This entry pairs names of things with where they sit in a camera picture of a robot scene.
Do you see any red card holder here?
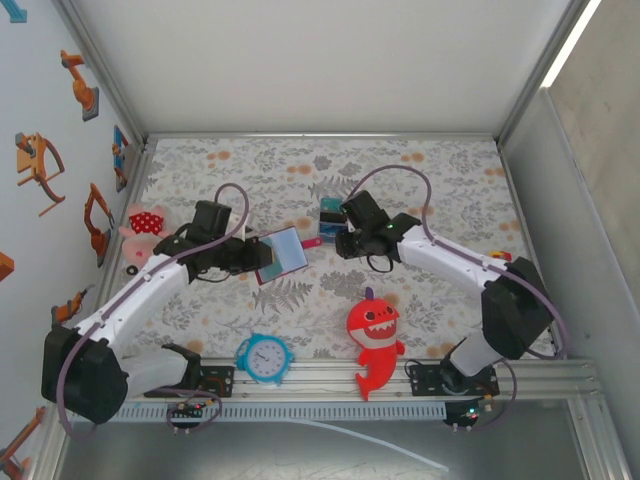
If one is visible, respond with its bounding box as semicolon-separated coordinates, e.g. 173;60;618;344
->
253;227;322;287

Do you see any floral table mat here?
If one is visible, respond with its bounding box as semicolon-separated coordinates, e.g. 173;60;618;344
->
97;137;561;361

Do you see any pink pig plush toy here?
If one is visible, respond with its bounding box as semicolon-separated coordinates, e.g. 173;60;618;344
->
118;203;176;275

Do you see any blue alarm clock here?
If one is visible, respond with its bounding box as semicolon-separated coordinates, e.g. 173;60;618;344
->
234;332;296;390

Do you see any red shark plush toy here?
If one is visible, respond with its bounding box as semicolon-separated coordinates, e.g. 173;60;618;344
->
346;286;407;403

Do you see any left circuit board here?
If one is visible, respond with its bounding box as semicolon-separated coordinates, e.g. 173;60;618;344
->
167;401;207;427

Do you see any circuit board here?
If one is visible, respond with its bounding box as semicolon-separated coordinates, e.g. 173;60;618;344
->
167;401;207;427
442;399;494;430

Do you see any right circuit board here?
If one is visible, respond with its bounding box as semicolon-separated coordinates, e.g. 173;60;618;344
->
442;399;494;430

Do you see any white plastic tube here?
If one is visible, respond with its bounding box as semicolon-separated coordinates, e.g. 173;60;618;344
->
294;418;450;473

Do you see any white light strip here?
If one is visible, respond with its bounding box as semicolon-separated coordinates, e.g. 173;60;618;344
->
539;0;607;90

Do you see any aluminium back rail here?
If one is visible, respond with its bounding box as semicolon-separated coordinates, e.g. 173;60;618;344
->
144;131;501;142

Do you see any aluminium side rail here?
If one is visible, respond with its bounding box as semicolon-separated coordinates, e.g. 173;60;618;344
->
84;142;154;361

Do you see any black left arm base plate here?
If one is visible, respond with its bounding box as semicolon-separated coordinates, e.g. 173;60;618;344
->
199;365;236;399

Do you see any aluminium front rail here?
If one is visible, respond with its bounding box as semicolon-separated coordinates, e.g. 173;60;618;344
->
144;357;601;401

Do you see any blue orange wall sticker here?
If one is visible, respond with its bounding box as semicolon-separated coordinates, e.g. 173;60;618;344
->
112;124;131;194

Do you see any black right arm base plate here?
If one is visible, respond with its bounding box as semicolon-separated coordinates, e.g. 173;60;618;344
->
408;362;500;397

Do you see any grey slotted cable duct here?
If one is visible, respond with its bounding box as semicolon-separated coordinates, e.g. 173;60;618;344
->
117;403;448;422

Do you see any orange gripper claw wall sticker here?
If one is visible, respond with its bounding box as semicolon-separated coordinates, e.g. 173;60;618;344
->
14;132;67;218

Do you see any aluminium frame post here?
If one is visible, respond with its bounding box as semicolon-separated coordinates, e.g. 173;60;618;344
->
52;0;151;146
492;0;596;146

